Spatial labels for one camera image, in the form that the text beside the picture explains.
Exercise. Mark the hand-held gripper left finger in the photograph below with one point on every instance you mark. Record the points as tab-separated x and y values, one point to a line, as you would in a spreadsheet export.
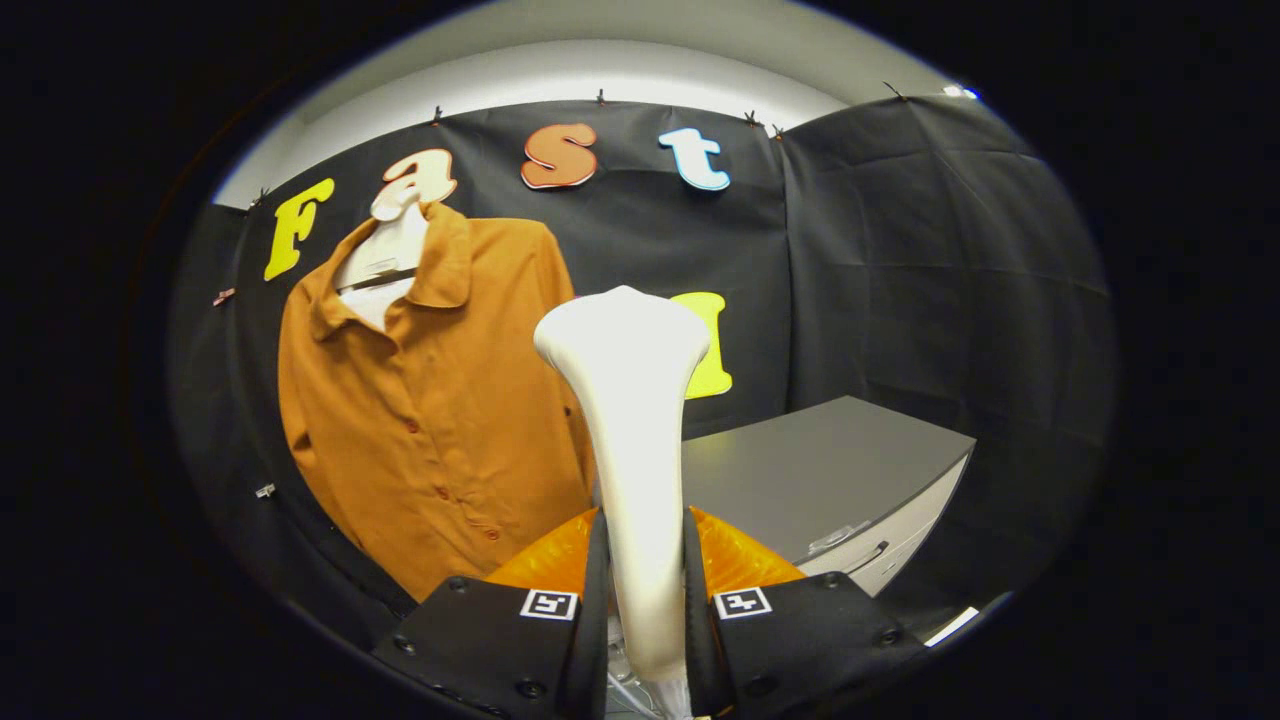
598	620

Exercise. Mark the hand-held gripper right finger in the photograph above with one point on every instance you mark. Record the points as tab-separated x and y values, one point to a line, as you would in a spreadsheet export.
697	620

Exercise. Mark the white garment steamer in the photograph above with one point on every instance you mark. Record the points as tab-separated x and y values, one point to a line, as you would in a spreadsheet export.
630	400

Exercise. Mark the brown button shirt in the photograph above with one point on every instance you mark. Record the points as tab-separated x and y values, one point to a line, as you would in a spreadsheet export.
450	400

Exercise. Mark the dark clothes hanger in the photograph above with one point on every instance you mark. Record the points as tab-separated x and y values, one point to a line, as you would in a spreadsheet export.
380	279

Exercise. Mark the grey cabinet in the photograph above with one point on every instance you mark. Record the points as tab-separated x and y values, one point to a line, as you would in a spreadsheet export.
820	460

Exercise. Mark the white mannequin torso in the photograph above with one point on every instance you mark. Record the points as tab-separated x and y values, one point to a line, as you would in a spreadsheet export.
395	250

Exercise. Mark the black backdrop cloth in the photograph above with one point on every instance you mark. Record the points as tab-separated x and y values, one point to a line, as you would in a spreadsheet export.
900	250

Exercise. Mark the pink cloth clip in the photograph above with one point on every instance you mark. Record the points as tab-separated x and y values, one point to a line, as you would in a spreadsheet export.
224	297

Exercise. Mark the small ceiling light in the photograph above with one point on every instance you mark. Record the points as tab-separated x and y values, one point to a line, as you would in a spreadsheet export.
960	92

